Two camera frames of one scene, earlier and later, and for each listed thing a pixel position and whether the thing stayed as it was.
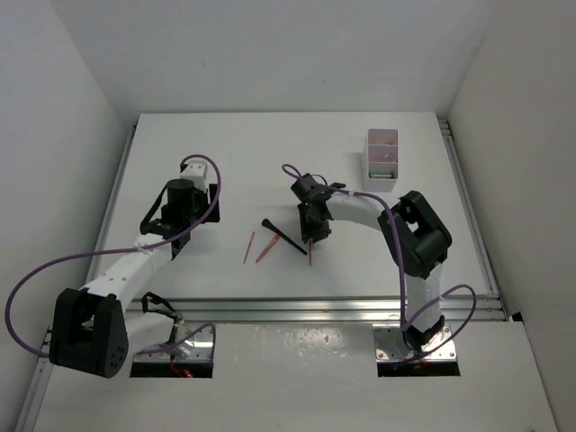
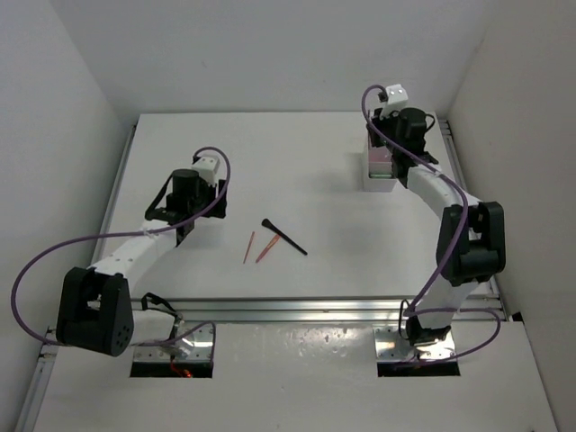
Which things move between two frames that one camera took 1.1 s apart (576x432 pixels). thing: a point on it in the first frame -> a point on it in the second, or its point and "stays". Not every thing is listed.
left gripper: (202, 195) stays
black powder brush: (267, 223) stays
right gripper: (310, 233) -> (378, 121)
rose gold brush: (270, 246) stays
